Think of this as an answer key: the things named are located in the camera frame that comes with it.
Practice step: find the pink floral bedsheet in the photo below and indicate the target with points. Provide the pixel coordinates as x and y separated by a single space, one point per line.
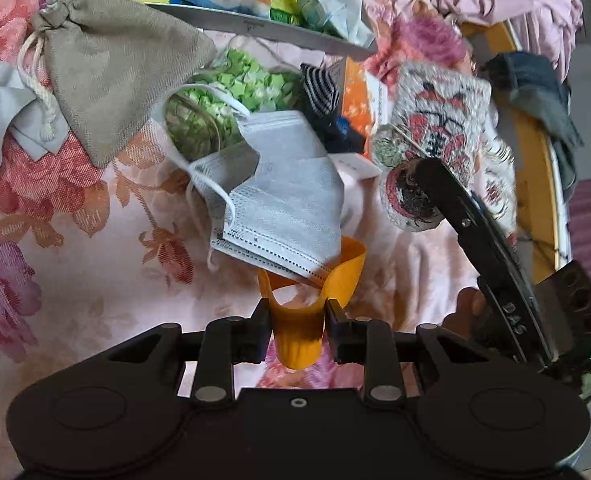
75 260

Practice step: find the embroidered fabric pouch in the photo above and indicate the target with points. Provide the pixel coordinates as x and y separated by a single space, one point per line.
440 115

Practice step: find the orange and white box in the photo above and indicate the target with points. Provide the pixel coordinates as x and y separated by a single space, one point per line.
360 100

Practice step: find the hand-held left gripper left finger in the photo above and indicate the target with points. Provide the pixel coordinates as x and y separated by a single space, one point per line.
255 332

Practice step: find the person's right hand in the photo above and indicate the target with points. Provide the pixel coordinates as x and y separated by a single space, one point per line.
470 310

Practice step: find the bag of green paper stars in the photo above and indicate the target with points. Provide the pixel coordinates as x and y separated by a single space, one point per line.
235 80

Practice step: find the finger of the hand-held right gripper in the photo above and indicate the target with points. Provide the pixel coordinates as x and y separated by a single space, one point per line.
440 185

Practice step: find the grey face mask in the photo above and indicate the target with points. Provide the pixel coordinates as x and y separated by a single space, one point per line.
285 200

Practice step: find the orange plastic scoop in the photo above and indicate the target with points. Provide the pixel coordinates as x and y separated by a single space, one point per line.
298 330

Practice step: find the blue denim jeans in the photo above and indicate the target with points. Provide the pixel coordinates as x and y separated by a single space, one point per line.
535 90

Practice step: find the black white striped sock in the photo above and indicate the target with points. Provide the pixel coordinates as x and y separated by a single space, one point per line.
320 90

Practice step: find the grey tray with cartoon print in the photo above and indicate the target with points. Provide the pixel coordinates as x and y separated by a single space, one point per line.
255 30

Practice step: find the dark blue sock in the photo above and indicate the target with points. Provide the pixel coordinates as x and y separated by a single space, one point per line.
343 137

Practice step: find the grey cloth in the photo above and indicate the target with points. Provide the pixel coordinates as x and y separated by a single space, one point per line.
0 110

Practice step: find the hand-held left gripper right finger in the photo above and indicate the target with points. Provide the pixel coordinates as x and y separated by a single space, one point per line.
343 335

